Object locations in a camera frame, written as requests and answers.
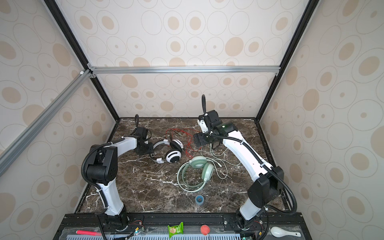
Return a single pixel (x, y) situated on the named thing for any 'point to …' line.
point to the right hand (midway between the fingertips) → (201, 138)
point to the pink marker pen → (89, 233)
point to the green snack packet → (173, 230)
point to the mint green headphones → (197, 161)
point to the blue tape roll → (199, 200)
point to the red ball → (205, 229)
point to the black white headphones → (170, 150)
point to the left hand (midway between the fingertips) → (154, 147)
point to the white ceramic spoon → (277, 232)
